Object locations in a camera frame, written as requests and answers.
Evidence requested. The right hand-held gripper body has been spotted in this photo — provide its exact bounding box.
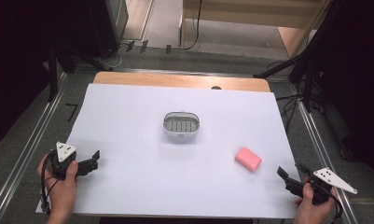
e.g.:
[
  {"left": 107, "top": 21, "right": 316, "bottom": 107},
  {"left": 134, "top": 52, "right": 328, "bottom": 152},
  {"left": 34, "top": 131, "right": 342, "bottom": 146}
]
[{"left": 305, "top": 167, "right": 358, "bottom": 206}]

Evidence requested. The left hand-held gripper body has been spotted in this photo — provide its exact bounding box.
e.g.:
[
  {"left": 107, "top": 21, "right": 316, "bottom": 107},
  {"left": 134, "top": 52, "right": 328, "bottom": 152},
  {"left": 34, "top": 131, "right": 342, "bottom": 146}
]
[{"left": 48, "top": 141, "right": 80, "bottom": 181}]

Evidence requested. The pink soap bar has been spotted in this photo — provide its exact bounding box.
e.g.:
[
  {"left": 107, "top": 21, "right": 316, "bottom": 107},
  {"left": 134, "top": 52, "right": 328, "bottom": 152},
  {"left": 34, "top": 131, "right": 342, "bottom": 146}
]
[{"left": 234, "top": 147, "right": 263, "bottom": 173}]

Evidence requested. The grey soap dish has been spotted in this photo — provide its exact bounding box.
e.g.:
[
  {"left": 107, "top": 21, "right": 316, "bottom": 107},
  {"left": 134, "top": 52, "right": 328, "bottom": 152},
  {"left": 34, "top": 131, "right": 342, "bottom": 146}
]
[{"left": 161, "top": 109, "right": 201, "bottom": 139}]

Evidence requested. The person's right hand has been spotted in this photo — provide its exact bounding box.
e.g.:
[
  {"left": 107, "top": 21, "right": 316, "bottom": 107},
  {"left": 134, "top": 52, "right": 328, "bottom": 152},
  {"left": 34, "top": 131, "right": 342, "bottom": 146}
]
[{"left": 294, "top": 182, "right": 338, "bottom": 224}]

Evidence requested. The person's left hand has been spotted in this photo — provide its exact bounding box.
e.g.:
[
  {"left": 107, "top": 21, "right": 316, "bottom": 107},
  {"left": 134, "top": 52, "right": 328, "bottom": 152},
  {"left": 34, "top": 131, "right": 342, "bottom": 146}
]
[{"left": 36, "top": 153, "right": 79, "bottom": 216}]

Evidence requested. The white paper sheet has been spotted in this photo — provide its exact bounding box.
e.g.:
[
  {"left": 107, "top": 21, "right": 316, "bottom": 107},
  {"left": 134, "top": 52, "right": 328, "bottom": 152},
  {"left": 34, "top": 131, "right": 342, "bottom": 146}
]
[{"left": 35, "top": 82, "right": 301, "bottom": 219}]

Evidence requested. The black metal stand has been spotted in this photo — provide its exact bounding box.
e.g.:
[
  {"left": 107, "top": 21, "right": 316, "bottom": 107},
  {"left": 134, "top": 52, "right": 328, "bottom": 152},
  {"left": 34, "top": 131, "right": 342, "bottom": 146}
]
[
  {"left": 253, "top": 0, "right": 347, "bottom": 114},
  {"left": 46, "top": 41, "right": 114, "bottom": 103}
]

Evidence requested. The dark curtain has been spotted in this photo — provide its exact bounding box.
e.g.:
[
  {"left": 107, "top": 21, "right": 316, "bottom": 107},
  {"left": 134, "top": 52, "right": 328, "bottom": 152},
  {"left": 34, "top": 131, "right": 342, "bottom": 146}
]
[
  {"left": 0, "top": 0, "right": 108, "bottom": 149},
  {"left": 302, "top": 0, "right": 374, "bottom": 188}
]

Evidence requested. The wooden table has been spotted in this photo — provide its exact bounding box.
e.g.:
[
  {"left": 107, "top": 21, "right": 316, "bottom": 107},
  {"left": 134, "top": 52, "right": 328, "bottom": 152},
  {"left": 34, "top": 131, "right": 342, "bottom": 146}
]
[{"left": 92, "top": 71, "right": 271, "bottom": 93}]

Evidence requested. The dark cabinet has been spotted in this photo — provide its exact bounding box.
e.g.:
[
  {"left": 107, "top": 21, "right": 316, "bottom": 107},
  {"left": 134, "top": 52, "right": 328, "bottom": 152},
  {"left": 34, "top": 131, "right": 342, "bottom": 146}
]
[{"left": 81, "top": 0, "right": 130, "bottom": 59}]

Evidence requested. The metal floor rail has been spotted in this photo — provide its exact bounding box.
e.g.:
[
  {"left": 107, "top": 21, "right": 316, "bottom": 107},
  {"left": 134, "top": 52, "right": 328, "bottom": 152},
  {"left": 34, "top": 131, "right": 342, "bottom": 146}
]
[
  {"left": 0, "top": 72, "right": 69, "bottom": 223},
  {"left": 292, "top": 90, "right": 360, "bottom": 224}
]

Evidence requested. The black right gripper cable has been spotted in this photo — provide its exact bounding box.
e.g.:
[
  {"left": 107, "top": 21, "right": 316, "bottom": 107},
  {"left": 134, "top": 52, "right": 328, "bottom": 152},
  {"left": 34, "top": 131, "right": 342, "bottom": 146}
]
[{"left": 329, "top": 186, "right": 345, "bottom": 222}]

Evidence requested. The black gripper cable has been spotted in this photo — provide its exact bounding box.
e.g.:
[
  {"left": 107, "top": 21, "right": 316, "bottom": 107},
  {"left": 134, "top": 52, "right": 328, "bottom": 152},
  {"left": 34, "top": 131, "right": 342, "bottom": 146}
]
[
  {"left": 329, "top": 186, "right": 345, "bottom": 222},
  {"left": 39, "top": 151, "right": 60, "bottom": 216}
]

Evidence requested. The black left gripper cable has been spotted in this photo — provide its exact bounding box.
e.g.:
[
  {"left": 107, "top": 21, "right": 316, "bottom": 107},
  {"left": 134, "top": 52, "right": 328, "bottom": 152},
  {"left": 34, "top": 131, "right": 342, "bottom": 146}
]
[{"left": 39, "top": 151, "right": 60, "bottom": 216}]

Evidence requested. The black floor cable bundle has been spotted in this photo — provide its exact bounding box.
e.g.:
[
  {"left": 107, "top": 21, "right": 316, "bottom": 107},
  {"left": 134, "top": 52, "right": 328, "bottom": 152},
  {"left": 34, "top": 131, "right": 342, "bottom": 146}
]
[{"left": 274, "top": 60, "right": 326, "bottom": 133}]

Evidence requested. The white floor cable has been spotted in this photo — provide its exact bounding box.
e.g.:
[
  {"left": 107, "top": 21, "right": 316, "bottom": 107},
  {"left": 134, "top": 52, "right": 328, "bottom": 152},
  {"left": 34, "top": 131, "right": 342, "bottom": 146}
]
[{"left": 97, "top": 43, "right": 128, "bottom": 71}]

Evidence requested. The light wooden frame furniture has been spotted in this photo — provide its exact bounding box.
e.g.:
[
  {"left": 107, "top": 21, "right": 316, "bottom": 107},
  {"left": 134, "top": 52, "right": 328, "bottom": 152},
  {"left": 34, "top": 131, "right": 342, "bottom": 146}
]
[{"left": 177, "top": 0, "right": 332, "bottom": 59}]

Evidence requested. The black hanging cable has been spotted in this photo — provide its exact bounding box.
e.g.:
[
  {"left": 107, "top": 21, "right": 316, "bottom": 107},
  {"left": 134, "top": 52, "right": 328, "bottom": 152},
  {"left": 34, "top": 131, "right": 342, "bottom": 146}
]
[{"left": 172, "top": 0, "right": 203, "bottom": 51}]

